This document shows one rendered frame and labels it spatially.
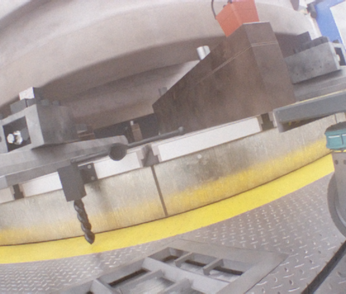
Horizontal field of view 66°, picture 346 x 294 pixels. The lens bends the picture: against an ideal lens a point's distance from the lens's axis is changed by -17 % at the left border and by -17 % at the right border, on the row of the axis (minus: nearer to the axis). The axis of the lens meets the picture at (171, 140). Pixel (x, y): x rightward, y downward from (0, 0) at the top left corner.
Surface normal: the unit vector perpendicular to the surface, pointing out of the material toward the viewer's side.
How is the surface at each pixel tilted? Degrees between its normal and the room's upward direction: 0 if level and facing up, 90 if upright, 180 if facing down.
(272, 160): 90
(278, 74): 90
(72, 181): 90
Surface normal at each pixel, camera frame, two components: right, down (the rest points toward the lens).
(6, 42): -0.29, 0.10
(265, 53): 0.22, -0.05
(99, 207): -0.02, 0.02
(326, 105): -0.93, 0.27
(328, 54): -0.78, 0.23
